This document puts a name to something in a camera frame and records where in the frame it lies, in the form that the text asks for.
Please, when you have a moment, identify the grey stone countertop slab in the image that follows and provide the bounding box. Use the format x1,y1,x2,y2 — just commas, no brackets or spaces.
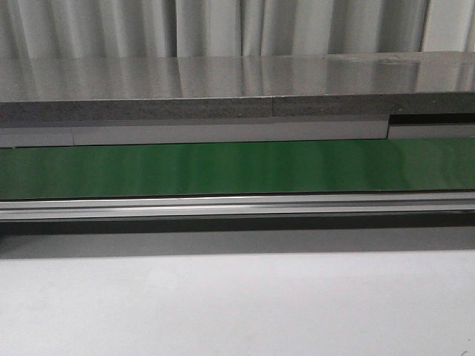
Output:
1,52,474,126

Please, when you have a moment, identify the grey right cabinet panel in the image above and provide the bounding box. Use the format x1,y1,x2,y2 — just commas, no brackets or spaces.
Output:
388,124,475,139

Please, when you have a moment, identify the grey cabinet panel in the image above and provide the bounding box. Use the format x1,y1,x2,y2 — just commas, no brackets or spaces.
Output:
1,114,389,148
388,124,475,139

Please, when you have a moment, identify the green conveyor belt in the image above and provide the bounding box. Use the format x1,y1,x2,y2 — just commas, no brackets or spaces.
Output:
1,138,474,200

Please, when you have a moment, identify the grey cabinet front panel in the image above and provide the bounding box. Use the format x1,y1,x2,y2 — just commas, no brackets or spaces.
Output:
1,114,389,148

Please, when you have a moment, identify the white pleated curtain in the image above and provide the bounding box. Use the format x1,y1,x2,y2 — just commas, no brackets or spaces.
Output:
1,1,474,59

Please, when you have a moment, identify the aluminium conveyor side rail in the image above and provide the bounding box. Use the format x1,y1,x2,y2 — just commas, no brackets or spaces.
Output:
1,191,474,222

